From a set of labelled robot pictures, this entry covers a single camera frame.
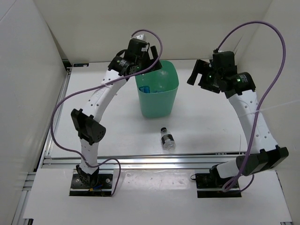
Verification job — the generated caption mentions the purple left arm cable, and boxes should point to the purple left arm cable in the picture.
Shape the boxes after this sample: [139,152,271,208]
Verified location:
[50,29,164,197]

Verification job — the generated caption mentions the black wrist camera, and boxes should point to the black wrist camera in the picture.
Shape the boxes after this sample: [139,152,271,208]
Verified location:
[211,51,235,70]
[124,38,149,59]

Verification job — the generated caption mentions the small black label bottle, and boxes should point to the small black label bottle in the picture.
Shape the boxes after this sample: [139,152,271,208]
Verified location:
[160,127,176,150]

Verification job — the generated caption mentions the Aquarius blue label bottle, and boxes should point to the Aquarius blue label bottle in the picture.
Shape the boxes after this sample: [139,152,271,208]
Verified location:
[139,86,150,93]

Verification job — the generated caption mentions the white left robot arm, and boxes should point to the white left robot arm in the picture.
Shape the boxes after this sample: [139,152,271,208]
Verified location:
[71,43,162,188]

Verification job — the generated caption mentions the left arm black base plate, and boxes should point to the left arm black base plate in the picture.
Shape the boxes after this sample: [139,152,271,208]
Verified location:
[69,173,113,197]

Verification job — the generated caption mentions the aluminium table edge rail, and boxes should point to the aluminium table edge rail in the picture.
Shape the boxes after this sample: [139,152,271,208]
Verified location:
[38,152,245,170]

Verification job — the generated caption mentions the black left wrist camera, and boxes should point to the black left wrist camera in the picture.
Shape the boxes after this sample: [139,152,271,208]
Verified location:
[124,38,149,59]

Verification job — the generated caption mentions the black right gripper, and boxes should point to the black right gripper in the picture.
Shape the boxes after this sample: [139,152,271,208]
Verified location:
[187,60,222,94]

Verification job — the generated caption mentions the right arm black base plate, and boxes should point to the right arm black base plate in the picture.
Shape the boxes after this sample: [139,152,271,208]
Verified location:
[190,173,241,198]

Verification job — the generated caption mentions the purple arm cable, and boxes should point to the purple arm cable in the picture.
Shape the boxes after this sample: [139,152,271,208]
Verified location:
[217,21,286,193]
[50,29,164,197]

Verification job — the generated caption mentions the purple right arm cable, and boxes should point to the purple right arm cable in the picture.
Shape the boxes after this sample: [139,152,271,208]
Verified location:
[217,21,286,193]

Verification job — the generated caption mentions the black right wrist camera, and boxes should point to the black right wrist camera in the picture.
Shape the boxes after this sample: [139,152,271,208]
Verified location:
[211,51,235,70]

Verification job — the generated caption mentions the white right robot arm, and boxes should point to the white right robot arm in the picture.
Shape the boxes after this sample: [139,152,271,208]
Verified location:
[187,58,289,192]

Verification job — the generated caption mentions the green plastic bin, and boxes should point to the green plastic bin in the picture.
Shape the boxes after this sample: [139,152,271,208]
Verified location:
[135,60,179,118]

